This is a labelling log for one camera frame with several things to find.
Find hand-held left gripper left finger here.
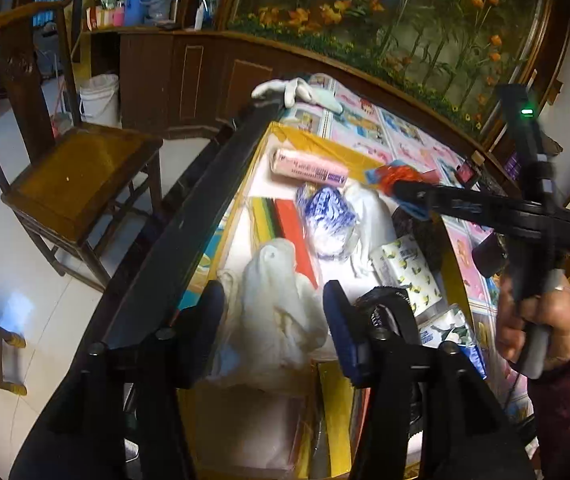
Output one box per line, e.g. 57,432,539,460
10,280,226,480

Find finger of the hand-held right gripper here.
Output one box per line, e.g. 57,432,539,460
391,180,520,223

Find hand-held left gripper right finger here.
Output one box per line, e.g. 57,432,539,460
322,280,536,480

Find speckled knit gloves bundle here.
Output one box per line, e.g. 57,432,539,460
392,205,448,271

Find black wipes packet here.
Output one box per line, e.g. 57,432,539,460
355,284,421,343

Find red plastic bag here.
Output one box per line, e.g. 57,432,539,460
365,160,438,198

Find white cloth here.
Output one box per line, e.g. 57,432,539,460
345,182,398,276

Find lemon print tissue pack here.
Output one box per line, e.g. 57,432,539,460
369,235,443,316

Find floral print tissue pack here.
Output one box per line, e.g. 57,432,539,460
417,307,488,378

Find blue white plastic bag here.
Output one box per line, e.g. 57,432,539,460
296,182,358,261

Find yellow black red striped pack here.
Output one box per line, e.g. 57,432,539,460
250,195,323,288

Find pink tissue pack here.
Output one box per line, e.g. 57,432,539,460
270,147,350,187

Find person's right hand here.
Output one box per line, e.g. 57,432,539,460
495,270,570,373

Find dark jar with wooden lid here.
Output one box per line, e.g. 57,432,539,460
456,157,483,187

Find printed tablecloth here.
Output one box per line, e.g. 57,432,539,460
280,74,536,426

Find flower bamboo glass panel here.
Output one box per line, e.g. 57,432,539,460
227,0,556,136

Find white work glove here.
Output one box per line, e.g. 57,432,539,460
251,77,343,113

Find wooden chair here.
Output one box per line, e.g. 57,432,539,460
0,0,166,293

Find white plastic bucket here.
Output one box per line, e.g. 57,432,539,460
79,74,121,128

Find green white bottle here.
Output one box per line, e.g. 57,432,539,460
194,0,216,31

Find pink cartons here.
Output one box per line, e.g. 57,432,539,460
85,2,126,31

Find blue thermos jug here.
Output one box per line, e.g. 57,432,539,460
125,0,152,26

